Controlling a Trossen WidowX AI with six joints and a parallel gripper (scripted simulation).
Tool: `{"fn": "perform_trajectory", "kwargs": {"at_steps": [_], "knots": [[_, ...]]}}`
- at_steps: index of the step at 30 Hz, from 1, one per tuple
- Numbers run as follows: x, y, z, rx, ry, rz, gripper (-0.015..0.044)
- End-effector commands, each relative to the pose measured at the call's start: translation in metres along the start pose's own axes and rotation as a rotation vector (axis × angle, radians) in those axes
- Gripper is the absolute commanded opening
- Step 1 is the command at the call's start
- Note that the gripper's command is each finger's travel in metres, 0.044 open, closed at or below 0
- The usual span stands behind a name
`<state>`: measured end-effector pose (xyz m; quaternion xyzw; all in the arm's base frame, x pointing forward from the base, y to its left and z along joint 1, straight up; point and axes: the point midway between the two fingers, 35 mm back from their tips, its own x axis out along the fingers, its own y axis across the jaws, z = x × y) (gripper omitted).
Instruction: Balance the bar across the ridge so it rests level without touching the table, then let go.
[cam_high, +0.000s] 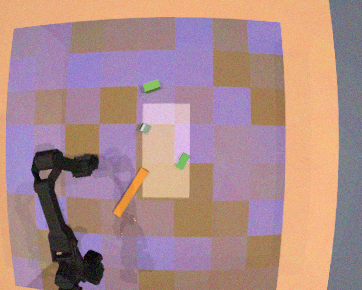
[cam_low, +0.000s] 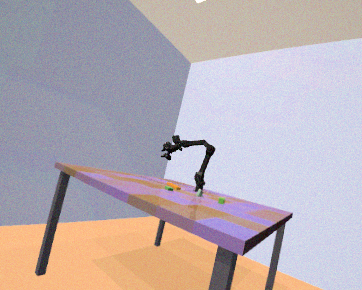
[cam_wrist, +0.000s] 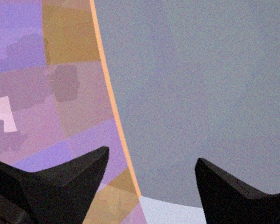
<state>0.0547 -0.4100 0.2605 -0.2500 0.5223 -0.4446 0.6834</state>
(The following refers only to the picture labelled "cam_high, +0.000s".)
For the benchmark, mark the green rectangular block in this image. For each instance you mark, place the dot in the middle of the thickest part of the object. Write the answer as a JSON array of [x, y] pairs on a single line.
[[151, 86], [182, 161]]

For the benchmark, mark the orange bar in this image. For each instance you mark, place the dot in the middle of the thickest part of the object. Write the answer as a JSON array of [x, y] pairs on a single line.
[[130, 192]]

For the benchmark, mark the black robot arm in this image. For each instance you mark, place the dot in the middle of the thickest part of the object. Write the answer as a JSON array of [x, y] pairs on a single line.
[[61, 237]]

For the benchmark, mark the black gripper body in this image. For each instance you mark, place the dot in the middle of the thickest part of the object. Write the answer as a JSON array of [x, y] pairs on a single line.
[[90, 258]]

